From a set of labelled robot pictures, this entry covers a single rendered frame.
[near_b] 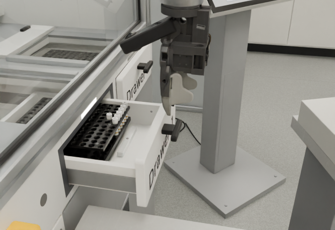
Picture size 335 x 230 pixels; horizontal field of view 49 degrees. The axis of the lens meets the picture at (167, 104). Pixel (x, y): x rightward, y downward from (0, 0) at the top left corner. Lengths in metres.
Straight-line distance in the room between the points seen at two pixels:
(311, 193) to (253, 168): 0.93
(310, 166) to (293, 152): 1.17
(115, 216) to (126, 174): 0.12
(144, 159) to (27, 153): 0.19
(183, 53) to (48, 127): 0.26
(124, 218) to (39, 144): 0.25
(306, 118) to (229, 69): 0.73
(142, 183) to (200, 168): 1.40
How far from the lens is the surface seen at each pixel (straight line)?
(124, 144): 0.82
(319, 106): 1.08
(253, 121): 2.60
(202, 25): 0.64
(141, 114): 0.90
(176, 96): 0.69
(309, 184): 1.21
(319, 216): 1.19
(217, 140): 1.89
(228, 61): 1.71
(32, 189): 0.64
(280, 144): 2.40
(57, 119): 0.67
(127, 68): 0.99
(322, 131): 1.02
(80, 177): 0.73
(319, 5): 3.71
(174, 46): 0.64
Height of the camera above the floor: 1.32
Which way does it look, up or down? 29 degrees down
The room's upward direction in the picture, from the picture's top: straight up
